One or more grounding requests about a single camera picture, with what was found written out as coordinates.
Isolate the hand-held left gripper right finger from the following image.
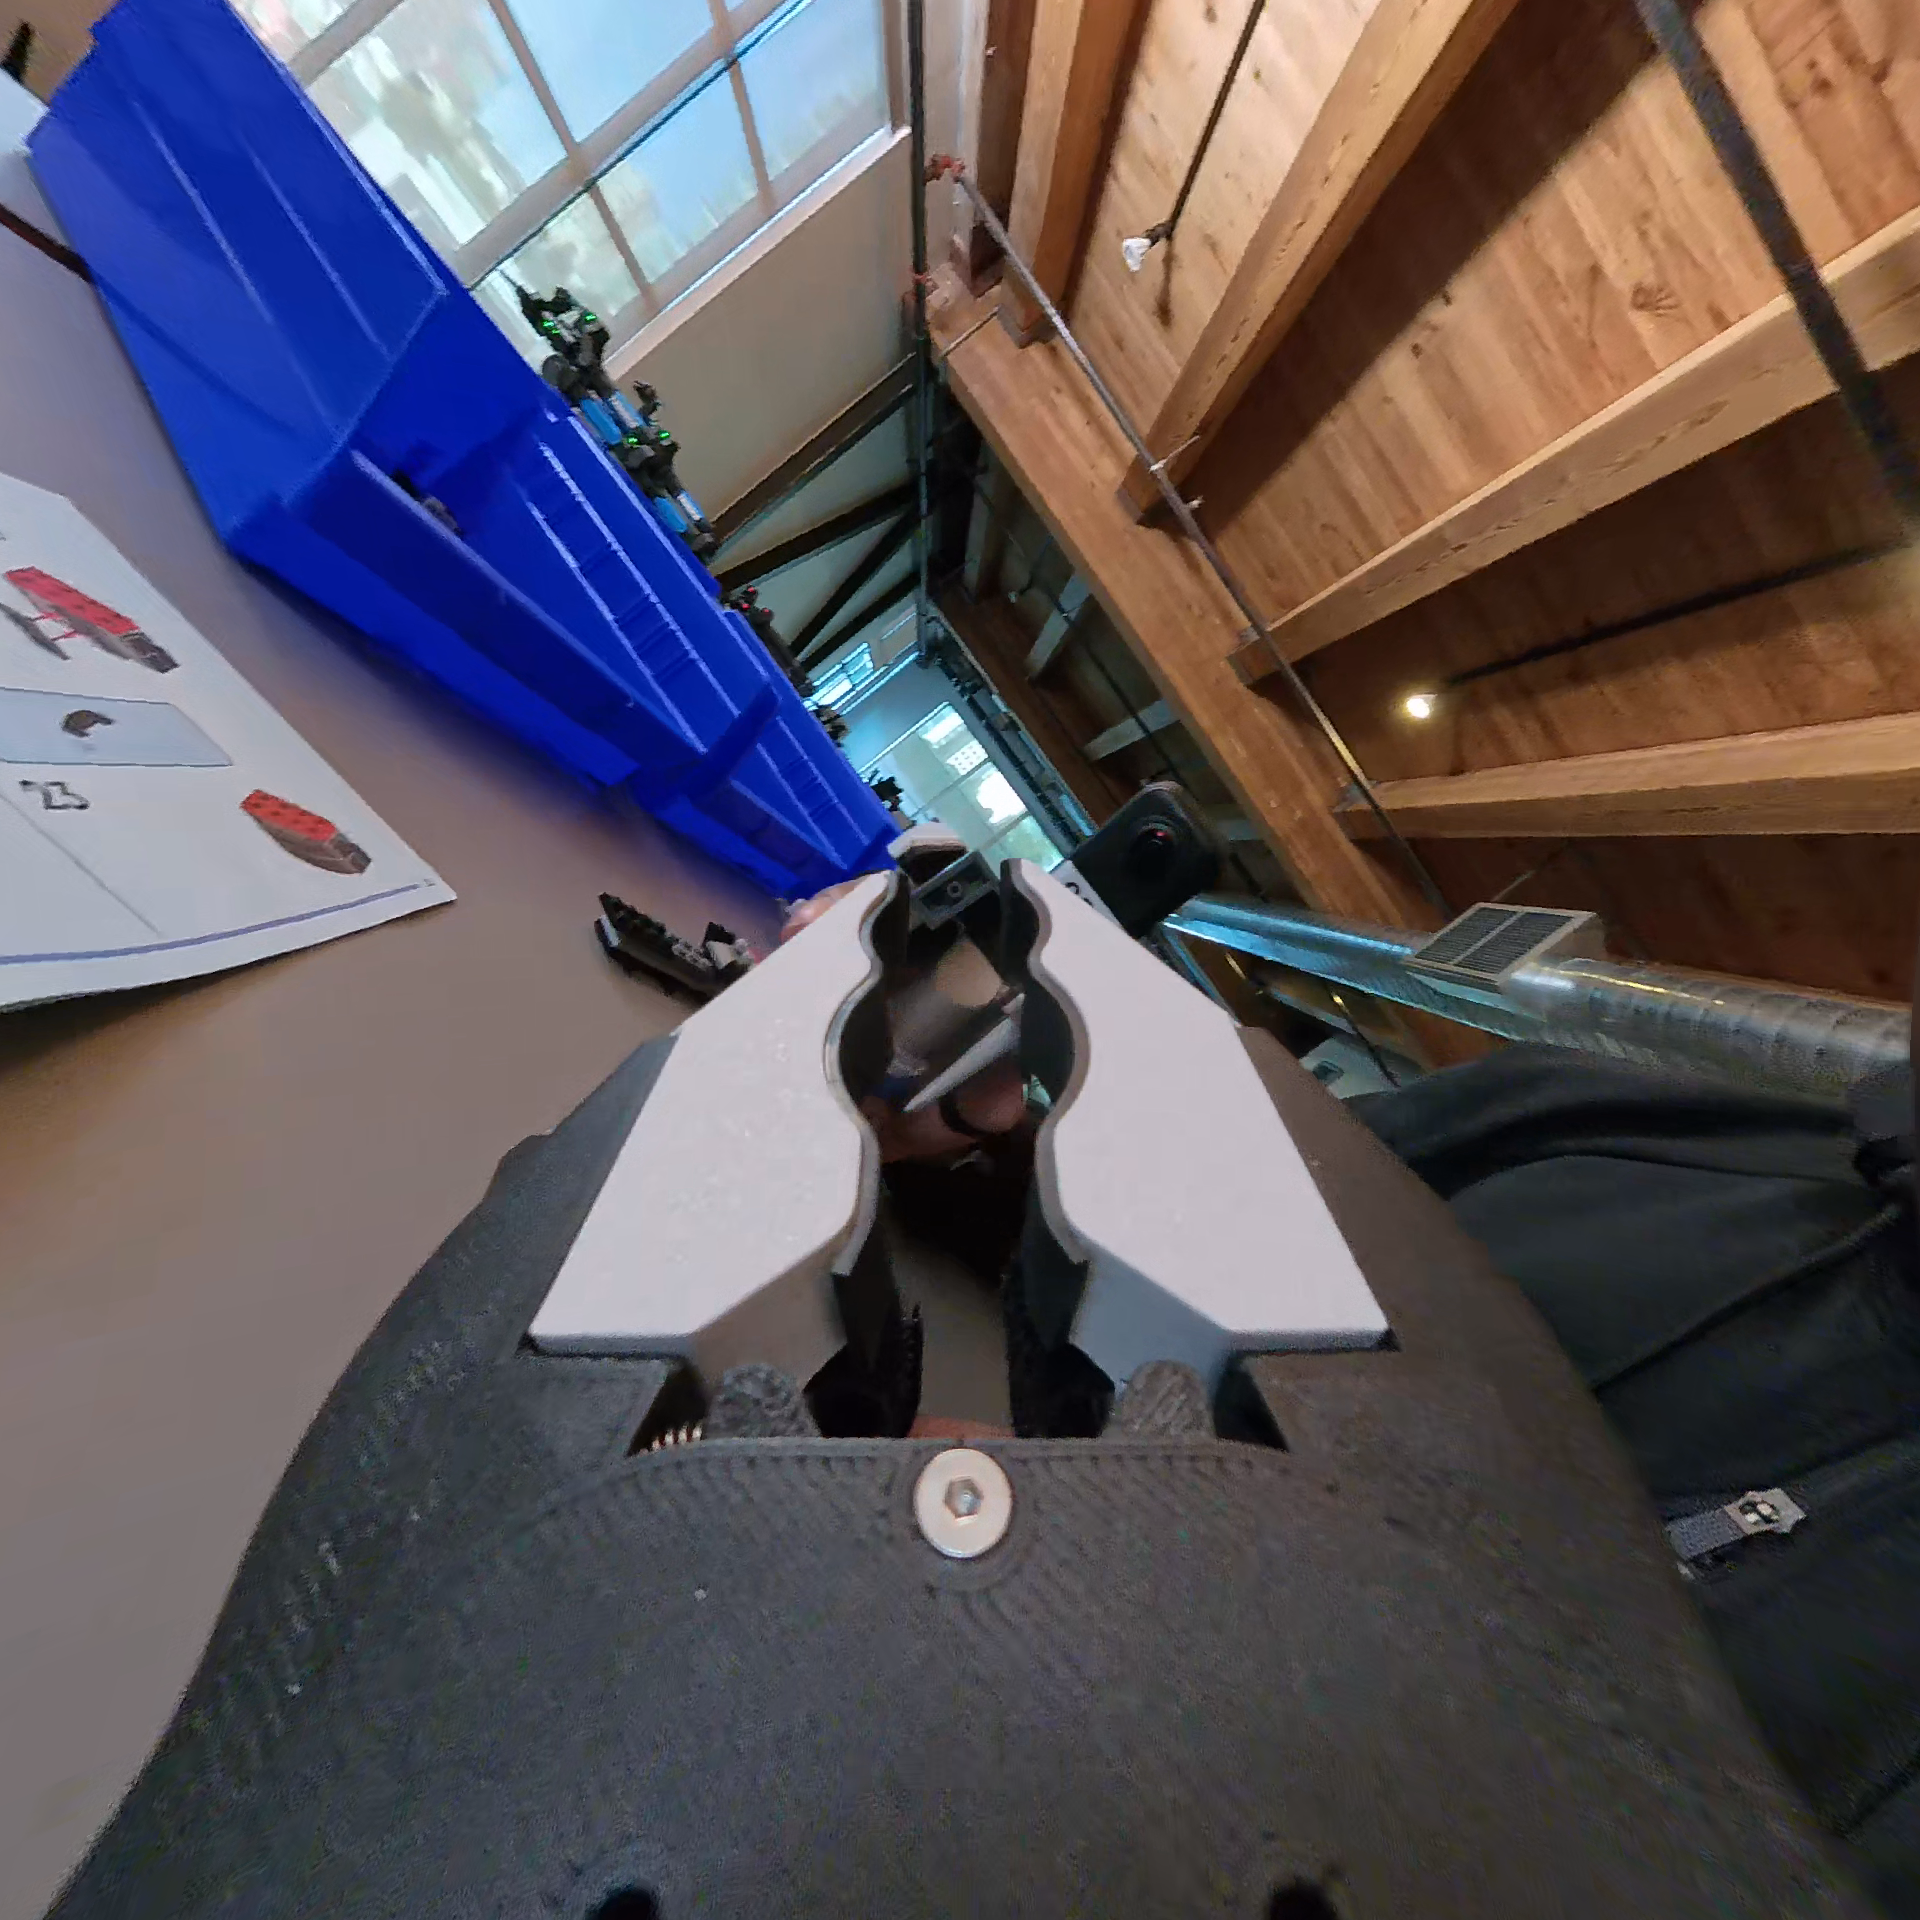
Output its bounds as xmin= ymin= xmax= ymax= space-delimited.
xmin=999 ymin=862 xmax=1392 ymax=1435

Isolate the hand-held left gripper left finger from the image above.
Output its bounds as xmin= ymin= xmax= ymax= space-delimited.
xmin=529 ymin=867 xmax=922 ymax=1437

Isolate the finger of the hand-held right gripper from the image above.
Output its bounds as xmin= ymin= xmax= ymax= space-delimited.
xmin=888 ymin=924 xmax=1035 ymax=1117

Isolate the person's right hand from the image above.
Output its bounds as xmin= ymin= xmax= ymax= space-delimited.
xmin=877 ymin=1047 xmax=1040 ymax=1183

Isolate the black brick base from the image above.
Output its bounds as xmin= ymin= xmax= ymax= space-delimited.
xmin=595 ymin=891 xmax=755 ymax=1005

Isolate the threaded metal rod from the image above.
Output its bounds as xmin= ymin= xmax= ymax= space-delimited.
xmin=930 ymin=151 xmax=1445 ymax=905

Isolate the white vent grille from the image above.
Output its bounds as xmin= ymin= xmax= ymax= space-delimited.
xmin=1407 ymin=902 xmax=1602 ymax=988

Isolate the person's black jacket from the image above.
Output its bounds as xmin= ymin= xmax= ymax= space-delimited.
xmin=1349 ymin=1043 xmax=1920 ymax=1920

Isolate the brick instruction booklet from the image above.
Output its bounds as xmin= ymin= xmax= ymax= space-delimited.
xmin=0 ymin=471 xmax=458 ymax=1016

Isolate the large paned window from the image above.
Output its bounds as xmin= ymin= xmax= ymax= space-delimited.
xmin=232 ymin=0 xmax=919 ymax=376

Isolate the black ceiling pipe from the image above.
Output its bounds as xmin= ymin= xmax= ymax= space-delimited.
xmin=1631 ymin=0 xmax=1920 ymax=511

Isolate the silver air duct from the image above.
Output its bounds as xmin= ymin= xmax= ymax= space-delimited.
xmin=1162 ymin=892 xmax=1920 ymax=1116

